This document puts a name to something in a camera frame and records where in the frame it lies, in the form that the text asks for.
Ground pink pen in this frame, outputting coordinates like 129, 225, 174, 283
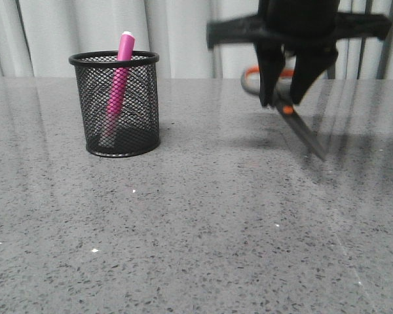
99, 31, 135, 148

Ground grey orange scissors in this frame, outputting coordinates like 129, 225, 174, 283
240, 65, 326, 161

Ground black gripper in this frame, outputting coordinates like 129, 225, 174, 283
206, 1, 392, 107

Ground grey curtain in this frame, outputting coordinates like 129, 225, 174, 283
0, 0, 393, 80

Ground black mesh pen bin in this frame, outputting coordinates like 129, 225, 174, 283
69, 51, 160, 158

